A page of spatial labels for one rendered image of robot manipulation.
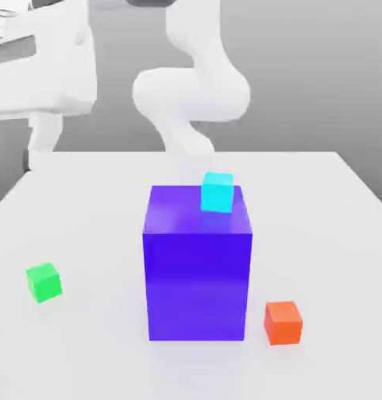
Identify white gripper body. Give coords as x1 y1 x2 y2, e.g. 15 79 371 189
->
0 0 98 118

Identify small green cube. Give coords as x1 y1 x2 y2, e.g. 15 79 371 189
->
24 262 64 305

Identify small cyan cube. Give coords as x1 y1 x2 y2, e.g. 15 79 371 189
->
200 171 235 214

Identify small orange cube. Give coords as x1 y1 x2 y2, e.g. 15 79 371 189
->
263 300 304 347

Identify large purple box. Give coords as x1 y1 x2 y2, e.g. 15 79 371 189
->
142 184 253 342

